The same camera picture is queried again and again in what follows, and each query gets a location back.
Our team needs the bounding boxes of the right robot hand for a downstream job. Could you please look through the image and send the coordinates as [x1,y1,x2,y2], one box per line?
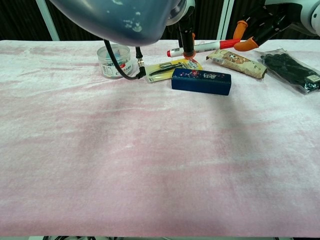
[233,2,302,52]

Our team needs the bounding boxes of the clear jar of clips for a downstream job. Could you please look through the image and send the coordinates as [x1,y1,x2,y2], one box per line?
[96,44,133,80]

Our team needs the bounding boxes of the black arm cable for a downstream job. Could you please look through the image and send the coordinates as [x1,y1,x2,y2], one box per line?
[103,39,147,81]

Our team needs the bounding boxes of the yellow packaged pen set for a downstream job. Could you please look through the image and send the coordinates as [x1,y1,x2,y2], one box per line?
[144,57,204,84]

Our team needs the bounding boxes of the white marker with red cap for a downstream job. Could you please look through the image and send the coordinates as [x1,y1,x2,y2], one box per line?
[166,40,222,58]

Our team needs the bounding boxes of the black gloves in bag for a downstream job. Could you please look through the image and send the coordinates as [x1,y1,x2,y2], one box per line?
[253,48,320,96]

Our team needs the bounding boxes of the red marker cap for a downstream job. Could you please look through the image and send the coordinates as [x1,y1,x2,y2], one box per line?
[219,38,242,50]

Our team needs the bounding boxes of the dark blue rectangular box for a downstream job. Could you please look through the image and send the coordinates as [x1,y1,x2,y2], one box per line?
[171,67,232,97]

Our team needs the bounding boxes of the beige snack bar wrapper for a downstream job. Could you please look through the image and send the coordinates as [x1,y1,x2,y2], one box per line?
[205,48,268,80]

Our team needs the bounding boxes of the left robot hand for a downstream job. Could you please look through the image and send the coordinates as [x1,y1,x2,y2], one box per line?
[177,6,197,60]

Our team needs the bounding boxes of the pink fleece tablecloth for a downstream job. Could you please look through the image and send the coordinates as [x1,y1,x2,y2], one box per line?
[0,39,320,238]

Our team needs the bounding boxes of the white frame post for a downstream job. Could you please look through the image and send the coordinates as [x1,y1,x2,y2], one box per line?
[216,0,237,41]
[35,0,61,42]

